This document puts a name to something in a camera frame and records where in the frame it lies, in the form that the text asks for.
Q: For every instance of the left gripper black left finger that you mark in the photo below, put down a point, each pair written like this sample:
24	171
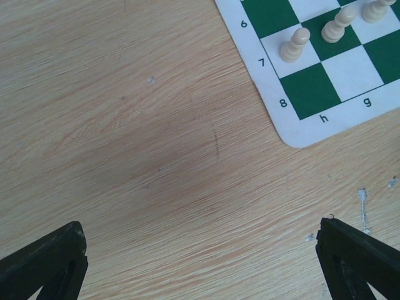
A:
54	266

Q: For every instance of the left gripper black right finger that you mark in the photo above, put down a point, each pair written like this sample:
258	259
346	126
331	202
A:
353	261

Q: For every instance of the green white chess board mat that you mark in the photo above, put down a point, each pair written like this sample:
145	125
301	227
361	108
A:
332	86

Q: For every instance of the cream pawn h file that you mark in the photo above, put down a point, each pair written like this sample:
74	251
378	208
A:
291	50

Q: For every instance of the cream pawn g file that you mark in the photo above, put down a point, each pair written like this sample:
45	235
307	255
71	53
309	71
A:
334	30

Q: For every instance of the cream pawn f file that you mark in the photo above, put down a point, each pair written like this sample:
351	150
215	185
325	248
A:
376	10

